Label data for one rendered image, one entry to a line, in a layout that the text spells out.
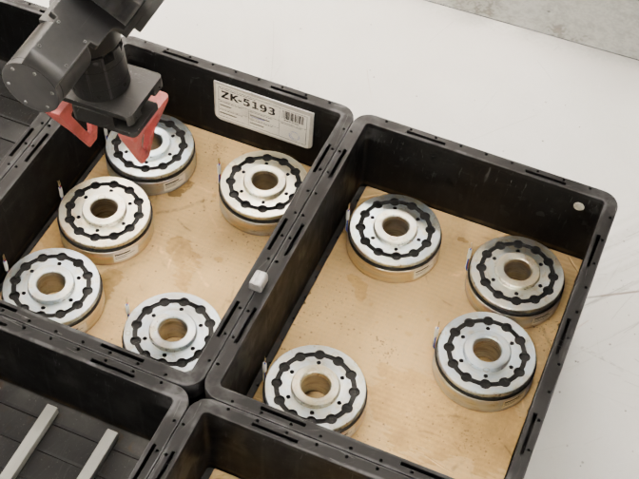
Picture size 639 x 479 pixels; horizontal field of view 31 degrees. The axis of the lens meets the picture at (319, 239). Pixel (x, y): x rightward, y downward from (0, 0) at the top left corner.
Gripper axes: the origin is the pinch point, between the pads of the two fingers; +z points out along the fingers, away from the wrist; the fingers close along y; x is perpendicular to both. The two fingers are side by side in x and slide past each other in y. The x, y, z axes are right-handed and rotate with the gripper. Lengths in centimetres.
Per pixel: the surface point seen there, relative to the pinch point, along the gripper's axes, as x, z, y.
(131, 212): -0.9, 9.7, 0.4
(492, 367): -2.8, 11.9, 42.9
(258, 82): 17.6, 4.0, 7.3
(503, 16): 148, 102, 0
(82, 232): -5.4, 9.7, -3.1
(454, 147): 18.1, 5.6, 30.7
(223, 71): 17.4, 3.7, 3.0
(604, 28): 155, 103, 24
